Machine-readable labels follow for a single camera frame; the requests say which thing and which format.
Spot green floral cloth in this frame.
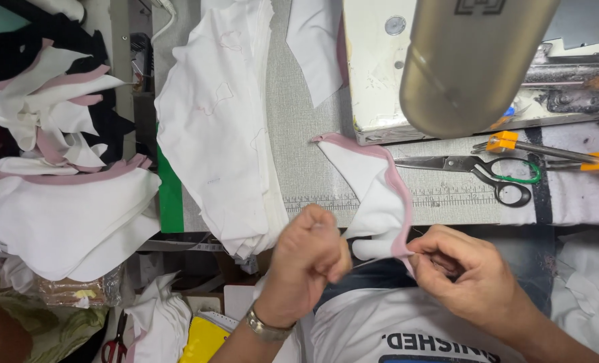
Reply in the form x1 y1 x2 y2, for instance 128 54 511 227
0 276 110 363

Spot white cable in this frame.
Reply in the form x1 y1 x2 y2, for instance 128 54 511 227
150 0 178 45

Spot heap of white pink black fabric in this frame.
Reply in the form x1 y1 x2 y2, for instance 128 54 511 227
0 0 162 283

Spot person's left hand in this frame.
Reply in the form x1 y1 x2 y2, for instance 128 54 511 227
253 204 354 327

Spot white cloth with black stripe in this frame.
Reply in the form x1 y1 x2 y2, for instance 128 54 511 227
498 118 599 229

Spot bundle of white pink fabric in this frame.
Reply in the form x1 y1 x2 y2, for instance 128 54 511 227
122 271 193 363

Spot person's right hand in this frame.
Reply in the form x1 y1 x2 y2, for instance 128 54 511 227
405 224 528 334

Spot green board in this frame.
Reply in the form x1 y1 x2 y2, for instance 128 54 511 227
156 123 185 234

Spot black scissors green handle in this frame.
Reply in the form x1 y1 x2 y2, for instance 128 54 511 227
394 155 542 208

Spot heap of white fabric scraps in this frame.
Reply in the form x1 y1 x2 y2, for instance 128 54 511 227
551 229 599 357

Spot clear plastic packet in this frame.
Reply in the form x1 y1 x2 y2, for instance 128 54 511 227
37 266 125 309

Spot red handled scissors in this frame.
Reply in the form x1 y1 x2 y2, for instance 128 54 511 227
101 309 129 363

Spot white fabric piece pink trim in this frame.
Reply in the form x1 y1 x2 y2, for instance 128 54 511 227
310 132 417 275

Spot stack of white fabric pieces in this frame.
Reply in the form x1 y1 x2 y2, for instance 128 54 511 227
154 0 291 259

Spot gold metal cylinder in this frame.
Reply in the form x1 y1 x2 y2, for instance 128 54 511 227
399 0 562 140

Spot plain white fabric piece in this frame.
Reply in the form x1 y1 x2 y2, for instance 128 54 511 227
285 0 347 108

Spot yellow plastic bag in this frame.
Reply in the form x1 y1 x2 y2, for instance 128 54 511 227
178 316 231 363

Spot printed ruler strip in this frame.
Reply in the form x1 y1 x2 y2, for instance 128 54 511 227
283 186 502 213

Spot silver wristwatch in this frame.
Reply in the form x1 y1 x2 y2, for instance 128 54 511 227
244 302 296 343

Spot person's white printed shirt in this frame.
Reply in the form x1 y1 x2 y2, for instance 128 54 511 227
310 286 528 363

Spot cream sewing machine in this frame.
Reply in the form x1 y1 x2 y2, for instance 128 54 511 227
342 0 599 146

